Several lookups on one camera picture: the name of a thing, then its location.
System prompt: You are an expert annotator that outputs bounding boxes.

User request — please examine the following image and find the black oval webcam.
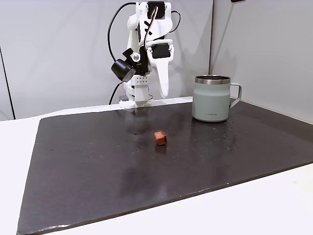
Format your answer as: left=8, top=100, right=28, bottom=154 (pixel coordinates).
left=111, top=47, right=150, bottom=83

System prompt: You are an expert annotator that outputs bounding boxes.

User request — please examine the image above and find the red white servo cable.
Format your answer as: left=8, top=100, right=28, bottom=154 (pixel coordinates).
left=143, top=6, right=159, bottom=49

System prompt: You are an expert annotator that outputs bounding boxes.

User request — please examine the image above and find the black webcam cable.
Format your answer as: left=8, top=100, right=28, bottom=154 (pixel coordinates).
left=107, top=2, right=137, bottom=105

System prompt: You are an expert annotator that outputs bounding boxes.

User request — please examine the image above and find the sage green steel-rimmed mug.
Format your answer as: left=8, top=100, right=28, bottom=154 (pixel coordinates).
left=191, top=75, right=243, bottom=122

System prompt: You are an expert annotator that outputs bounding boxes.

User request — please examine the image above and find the small red-brown cube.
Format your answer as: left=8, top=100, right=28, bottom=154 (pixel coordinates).
left=154, top=131, right=168, bottom=147

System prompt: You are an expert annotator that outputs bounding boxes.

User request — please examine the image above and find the black glossy table mat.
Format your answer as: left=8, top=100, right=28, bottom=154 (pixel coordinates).
left=16, top=99, right=313, bottom=235

